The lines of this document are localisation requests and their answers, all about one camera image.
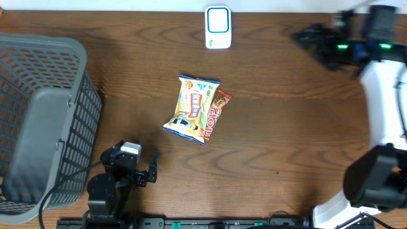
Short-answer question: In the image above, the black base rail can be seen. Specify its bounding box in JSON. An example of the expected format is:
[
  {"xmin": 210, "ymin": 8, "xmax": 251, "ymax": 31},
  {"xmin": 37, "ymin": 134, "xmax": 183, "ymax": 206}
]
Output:
[{"xmin": 56, "ymin": 215, "xmax": 312, "ymax": 229}]

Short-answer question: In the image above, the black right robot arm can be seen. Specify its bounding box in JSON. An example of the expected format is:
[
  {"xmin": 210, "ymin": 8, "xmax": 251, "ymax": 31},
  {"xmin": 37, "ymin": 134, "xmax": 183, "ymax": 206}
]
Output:
[{"xmin": 292, "ymin": 1, "xmax": 406, "ymax": 228}]

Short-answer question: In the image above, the yellow snack bag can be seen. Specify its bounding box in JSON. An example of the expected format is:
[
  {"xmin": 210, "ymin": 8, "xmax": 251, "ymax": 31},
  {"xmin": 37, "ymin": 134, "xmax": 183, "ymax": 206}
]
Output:
[{"xmin": 163, "ymin": 74, "xmax": 220, "ymax": 145}]

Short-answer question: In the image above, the brown chocolate bar wrapper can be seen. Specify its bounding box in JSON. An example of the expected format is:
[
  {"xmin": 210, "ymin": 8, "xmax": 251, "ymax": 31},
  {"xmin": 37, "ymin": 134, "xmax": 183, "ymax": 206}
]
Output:
[{"xmin": 204, "ymin": 88, "xmax": 232, "ymax": 142}]

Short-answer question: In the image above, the white barcode scanner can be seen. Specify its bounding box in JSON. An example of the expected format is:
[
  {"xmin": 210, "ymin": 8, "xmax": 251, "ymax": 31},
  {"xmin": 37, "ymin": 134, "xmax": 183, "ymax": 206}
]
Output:
[{"xmin": 205, "ymin": 6, "xmax": 231, "ymax": 50}]

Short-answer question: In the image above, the grey plastic shopping basket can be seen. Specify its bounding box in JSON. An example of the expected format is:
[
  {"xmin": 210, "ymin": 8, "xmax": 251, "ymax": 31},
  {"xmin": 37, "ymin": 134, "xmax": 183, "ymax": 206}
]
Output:
[{"xmin": 1, "ymin": 33, "xmax": 102, "ymax": 225}]

